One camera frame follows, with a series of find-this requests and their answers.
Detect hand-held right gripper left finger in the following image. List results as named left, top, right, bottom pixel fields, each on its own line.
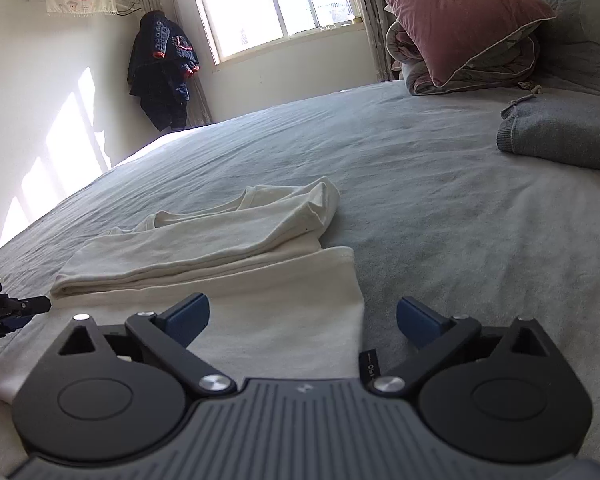
left=54, top=292, right=238, bottom=396

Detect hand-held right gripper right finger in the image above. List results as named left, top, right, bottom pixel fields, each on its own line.
left=369, top=296, right=557, bottom=397

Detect white bear print t-shirt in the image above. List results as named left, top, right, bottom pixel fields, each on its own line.
left=0, top=176, right=381, bottom=480

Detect grey knit sweater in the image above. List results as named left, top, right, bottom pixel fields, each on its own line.
left=496, top=94, right=600, bottom=176

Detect dark hanging jackets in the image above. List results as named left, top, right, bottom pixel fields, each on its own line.
left=126, top=10, right=201, bottom=132

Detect folded grey pink quilt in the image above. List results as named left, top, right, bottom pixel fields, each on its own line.
left=385, top=20, right=538, bottom=96

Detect pink velvet pillow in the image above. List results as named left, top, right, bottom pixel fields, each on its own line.
left=370, top=0, right=556, bottom=87

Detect sliding glass window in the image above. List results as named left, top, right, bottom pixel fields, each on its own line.
left=187, top=0, right=366, bottom=63

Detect grey quilted headboard cover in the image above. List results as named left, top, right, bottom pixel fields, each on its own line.
left=485, top=0, right=600, bottom=101

